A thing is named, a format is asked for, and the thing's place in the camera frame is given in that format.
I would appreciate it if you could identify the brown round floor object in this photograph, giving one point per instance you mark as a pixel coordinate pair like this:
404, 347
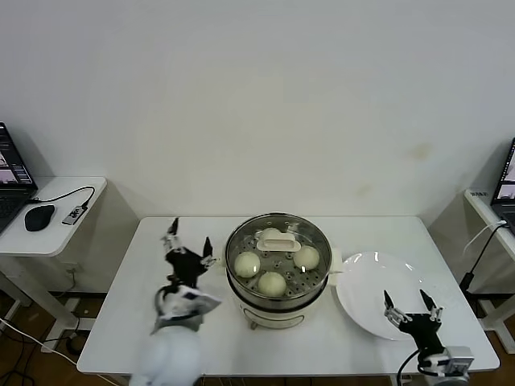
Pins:
74, 344

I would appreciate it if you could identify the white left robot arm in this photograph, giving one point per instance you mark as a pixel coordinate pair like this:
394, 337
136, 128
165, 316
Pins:
173, 346

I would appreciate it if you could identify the white side table with mouse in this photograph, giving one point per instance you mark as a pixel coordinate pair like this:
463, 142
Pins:
48, 241

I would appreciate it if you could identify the stainless steel steamer basket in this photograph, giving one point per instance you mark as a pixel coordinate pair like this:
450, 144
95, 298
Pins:
241, 289

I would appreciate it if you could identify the white wall socket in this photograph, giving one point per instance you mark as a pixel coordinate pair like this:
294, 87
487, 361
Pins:
71, 266

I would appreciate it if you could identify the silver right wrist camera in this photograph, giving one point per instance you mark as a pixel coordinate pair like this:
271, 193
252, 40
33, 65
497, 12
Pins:
458, 360

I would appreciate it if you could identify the black laptop beside mouse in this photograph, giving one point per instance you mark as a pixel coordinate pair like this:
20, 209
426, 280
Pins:
12, 201

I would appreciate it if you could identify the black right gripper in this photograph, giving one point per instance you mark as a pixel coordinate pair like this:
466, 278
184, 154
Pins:
422, 331

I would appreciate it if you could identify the cream electric cooker base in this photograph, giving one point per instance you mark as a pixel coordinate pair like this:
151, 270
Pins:
273, 317

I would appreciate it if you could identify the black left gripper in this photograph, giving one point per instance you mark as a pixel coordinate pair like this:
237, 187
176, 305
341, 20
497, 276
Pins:
186, 267

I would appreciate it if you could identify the grey usb hub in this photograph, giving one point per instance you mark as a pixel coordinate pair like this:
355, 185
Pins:
74, 215

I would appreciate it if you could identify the white round plate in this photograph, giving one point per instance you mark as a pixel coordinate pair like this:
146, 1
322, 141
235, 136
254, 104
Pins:
362, 297

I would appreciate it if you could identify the black computer mouse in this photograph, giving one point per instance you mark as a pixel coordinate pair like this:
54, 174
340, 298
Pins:
39, 217

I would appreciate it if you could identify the white steamed baozi bun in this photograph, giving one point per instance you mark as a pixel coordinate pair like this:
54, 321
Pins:
272, 284
269, 233
306, 257
247, 264

